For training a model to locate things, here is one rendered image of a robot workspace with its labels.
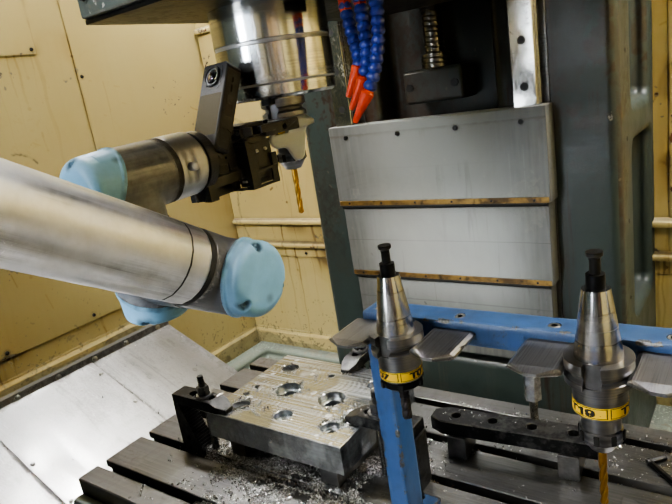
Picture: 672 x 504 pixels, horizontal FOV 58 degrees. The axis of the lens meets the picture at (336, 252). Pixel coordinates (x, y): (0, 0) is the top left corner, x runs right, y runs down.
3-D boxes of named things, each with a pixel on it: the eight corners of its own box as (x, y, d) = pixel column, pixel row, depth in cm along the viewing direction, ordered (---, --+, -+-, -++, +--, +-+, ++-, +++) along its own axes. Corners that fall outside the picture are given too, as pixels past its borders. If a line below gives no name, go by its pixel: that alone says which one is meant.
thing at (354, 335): (361, 352, 69) (360, 346, 69) (324, 347, 72) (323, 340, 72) (391, 328, 74) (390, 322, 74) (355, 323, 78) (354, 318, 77)
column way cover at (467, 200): (560, 369, 119) (544, 105, 106) (360, 340, 147) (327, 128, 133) (567, 358, 123) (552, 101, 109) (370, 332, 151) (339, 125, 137)
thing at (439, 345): (449, 366, 63) (448, 359, 62) (404, 359, 66) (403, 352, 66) (475, 338, 68) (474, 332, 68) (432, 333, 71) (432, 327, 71)
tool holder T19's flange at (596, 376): (641, 368, 58) (641, 345, 57) (629, 399, 53) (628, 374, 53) (573, 359, 62) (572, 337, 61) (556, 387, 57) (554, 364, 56)
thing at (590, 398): (633, 399, 59) (633, 370, 58) (623, 426, 55) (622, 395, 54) (580, 391, 62) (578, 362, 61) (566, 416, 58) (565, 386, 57)
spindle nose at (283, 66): (356, 84, 88) (344, -4, 84) (299, 94, 74) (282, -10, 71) (267, 98, 96) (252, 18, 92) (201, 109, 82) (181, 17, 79)
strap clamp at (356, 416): (422, 492, 91) (410, 404, 87) (350, 470, 98) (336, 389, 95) (432, 479, 93) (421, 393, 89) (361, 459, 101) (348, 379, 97)
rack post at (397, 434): (410, 549, 80) (380, 346, 72) (375, 536, 83) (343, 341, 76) (442, 502, 88) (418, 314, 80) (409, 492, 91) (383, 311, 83)
